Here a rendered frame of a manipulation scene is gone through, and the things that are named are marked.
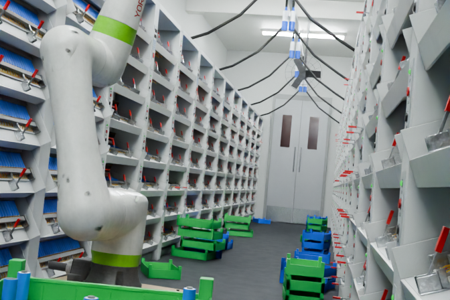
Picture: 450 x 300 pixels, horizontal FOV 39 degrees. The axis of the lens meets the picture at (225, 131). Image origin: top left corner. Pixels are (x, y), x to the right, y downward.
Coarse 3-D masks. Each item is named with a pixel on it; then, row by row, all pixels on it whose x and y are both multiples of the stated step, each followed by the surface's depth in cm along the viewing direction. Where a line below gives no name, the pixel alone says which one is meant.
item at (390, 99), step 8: (408, 32) 113; (408, 40) 113; (408, 48) 113; (408, 64) 116; (400, 72) 127; (392, 80) 172; (400, 80) 130; (384, 88) 172; (392, 88) 144; (400, 88) 133; (384, 96) 172; (392, 96) 148; (400, 96) 136; (384, 104) 166; (392, 104) 151; (384, 112) 170
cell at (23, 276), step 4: (20, 272) 91; (24, 272) 91; (28, 272) 92; (20, 276) 91; (24, 276) 91; (28, 276) 91; (20, 280) 90; (24, 280) 91; (28, 280) 91; (20, 284) 90; (24, 284) 91; (28, 284) 91; (20, 288) 90; (24, 288) 91; (28, 288) 91; (20, 292) 90; (24, 292) 91; (28, 292) 91; (16, 296) 90; (20, 296) 90; (24, 296) 91
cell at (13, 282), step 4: (4, 280) 84; (8, 280) 84; (12, 280) 84; (16, 280) 84; (4, 284) 84; (8, 284) 84; (12, 284) 84; (16, 284) 84; (4, 288) 84; (8, 288) 84; (12, 288) 84; (16, 288) 84; (4, 292) 84; (8, 292) 84; (12, 292) 84; (16, 292) 85; (4, 296) 84; (8, 296) 84; (12, 296) 84
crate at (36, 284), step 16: (16, 272) 93; (0, 288) 90; (32, 288) 94; (48, 288) 94; (64, 288) 94; (80, 288) 94; (96, 288) 94; (112, 288) 94; (128, 288) 94; (144, 288) 95; (208, 288) 93
